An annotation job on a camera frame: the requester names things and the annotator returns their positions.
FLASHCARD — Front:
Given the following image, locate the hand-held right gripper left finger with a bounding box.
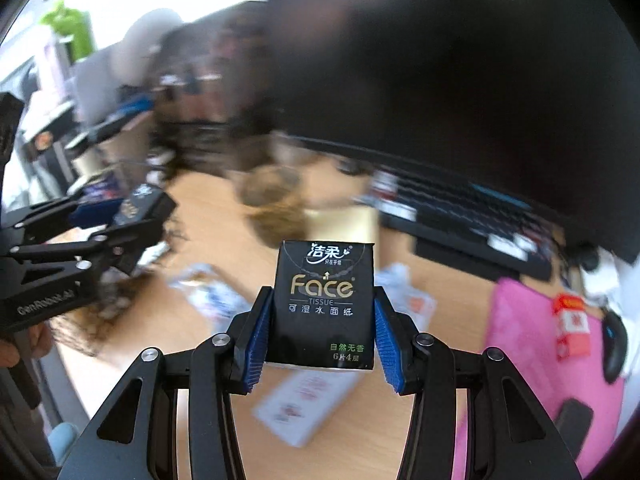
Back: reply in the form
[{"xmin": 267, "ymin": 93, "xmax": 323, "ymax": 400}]
[{"xmin": 60, "ymin": 285, "xmax": 275, "ymax": 480}]

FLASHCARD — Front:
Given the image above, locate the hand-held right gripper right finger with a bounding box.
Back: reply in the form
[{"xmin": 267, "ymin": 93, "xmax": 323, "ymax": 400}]
[{"xmin": 373, "ymin": 285, "xmax": 584, "ymax": 480}]

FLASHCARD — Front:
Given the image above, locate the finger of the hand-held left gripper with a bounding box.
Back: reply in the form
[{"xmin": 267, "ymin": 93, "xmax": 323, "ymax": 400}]
[
  {"xmin": 9, "ymin": 216, "xmax": 167, "ymax": 277},
  {"xmin": 14, "ymin": 195, "xmax": 127, "ymax": 242}
]

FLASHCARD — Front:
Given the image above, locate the black tissue pack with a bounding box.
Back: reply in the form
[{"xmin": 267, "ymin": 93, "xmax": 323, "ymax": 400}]
[
  {"xmin": 265, "ymin": 240, "xmax": 376, "ymax": 372},
  {"xmin": 113, "ymin": 183, "xmax": 178, "ymax": 228}
]

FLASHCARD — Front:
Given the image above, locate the black wire basket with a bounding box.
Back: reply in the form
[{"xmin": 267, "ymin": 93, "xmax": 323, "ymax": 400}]
[{"xmin": 50, "ymin": 157, "xmax": 184, "ymax": 359}]

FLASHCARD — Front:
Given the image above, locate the wooden desktop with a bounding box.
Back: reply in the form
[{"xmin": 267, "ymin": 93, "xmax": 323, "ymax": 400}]
[{"xmin": 50, "ymin": 170, "xmax": 501, "ymax": 480}]

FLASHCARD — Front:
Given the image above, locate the person's left hand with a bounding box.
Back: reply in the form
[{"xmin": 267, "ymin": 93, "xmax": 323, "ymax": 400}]
[{"xmin": 0, "ymin": 326, "xmax": 54, "ymax": 370}]

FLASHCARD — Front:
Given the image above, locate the white snack packet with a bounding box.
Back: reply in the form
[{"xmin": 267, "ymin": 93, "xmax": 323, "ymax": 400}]
[
  {"xmin": 251, "ymin": 367, "xmax": 359, "ymax": 449},
  {"xmin": 374, "ymin": 262, "xmax": 437, "ymax": 332},
  {"xmin": 170, "ymin": 265, "xmax": 254, "ymax": 332}
]

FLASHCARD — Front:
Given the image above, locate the blue box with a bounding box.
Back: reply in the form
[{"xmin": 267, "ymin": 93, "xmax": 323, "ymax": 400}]
[{"xmin": 90, "ymin": 95, "xmax": 157, "ymax": 136}]

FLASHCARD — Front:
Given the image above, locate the pink desk mat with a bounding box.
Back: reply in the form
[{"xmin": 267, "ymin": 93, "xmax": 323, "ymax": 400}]
[{"xmin": 467, "ymin": 277, "xmax": 629, "ymax": 467}]

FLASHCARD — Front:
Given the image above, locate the glass cup of tea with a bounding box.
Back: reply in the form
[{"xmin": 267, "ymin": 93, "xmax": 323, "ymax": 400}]
[{"xmin": 239, "ymin": 160, "xmax": 307, "ymax": 247}]

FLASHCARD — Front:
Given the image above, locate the light blue cloth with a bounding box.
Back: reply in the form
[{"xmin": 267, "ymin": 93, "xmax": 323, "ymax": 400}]
[{"xmin": 50, "ymin": 422, "xmax": 81, "ymax": 467}]

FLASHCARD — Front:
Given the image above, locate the black keyboard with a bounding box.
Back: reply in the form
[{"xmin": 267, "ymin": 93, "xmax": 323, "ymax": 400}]
[{"xmin": 367, "ymin": 160, "xmax": 568, "ymax": 281}]

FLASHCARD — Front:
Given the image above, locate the dark acrylic storage box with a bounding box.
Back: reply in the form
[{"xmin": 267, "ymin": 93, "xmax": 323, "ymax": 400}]
[{"xmin": 150, "ymin": 0, "xmax": 272, "ymax": 172}]

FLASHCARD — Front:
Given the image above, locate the white round fan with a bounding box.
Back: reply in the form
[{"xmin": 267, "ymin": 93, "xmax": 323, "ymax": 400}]
[{"xmin": 107, "ymin": 8, "xmax": 187, "ymax": 84}]

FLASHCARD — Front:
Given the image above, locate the red and white box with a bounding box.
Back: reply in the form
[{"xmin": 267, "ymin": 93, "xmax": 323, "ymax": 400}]
[{"xmin": 550, "ymin": 292, "xmax": 592, "ymax": 359}]

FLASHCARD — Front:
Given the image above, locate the green plastic object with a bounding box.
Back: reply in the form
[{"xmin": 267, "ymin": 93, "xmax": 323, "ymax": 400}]
[{"xmin": 40, "ymin": 0, "xmax": 99, "ymax": 61}]

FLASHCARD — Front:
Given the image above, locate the small black object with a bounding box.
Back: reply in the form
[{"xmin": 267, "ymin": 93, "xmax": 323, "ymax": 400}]
[{"xmin": 550, "ymin": 399, "xmax": 595, "ymax": 461}]

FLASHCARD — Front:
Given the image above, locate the white power adapter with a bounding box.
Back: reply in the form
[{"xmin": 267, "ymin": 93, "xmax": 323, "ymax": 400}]
[{"xmin": 575, "ymin": 247, "xmax": 627, "ymax": 302}]

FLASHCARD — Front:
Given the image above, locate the black computer mouse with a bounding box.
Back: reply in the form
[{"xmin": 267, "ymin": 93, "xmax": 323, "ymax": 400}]
[{"xmin": 601, "ymin": 310, "xmax": 630, "ymax": 386}]

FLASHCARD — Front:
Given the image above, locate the black computer monitor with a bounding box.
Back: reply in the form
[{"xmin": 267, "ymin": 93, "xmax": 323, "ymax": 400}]
[{"xmin": 260, "ymin": 0, "xmax": 640, "ymax": 266}]

